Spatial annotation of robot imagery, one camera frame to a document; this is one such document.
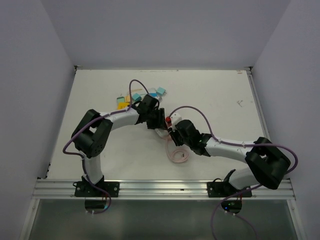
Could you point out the yellow cube power socket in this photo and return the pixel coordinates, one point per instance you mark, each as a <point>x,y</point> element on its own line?
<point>122,105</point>

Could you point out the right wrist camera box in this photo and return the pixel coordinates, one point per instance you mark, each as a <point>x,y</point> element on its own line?
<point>173,118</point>

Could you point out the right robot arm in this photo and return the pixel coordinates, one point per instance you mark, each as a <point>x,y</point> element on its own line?
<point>266,164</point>

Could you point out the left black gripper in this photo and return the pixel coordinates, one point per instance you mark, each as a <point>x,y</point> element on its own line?
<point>159,123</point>

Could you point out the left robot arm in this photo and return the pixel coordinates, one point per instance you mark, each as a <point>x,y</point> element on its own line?
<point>91,134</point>

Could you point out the right black base bracket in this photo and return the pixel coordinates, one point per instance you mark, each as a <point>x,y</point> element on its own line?
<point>218,188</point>

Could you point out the teal plug adapter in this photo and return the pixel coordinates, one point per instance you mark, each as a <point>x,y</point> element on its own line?
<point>160,91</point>

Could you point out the aluminium front rail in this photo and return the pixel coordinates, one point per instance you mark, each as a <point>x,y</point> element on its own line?
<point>62,189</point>

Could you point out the green plug adapter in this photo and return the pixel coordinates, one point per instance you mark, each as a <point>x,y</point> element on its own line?
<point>120,99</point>

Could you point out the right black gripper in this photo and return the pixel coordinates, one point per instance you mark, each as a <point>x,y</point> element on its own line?
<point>173,134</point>

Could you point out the black base bracket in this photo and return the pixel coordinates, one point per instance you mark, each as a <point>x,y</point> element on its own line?
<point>218,188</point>
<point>84,189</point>

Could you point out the left black base bracket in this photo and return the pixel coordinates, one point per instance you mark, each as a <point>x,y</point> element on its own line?
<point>84,189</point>

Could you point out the pale yellow plug adapter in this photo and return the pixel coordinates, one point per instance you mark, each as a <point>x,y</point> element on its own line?
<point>128,99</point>

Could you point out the blue plug adapter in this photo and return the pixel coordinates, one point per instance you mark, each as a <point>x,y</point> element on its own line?
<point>153,94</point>

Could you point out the light teal usb charger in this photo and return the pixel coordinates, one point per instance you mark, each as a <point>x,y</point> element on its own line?
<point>136,97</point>

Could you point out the pink power socket cluster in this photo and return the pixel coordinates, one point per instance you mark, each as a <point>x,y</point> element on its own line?
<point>163,134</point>

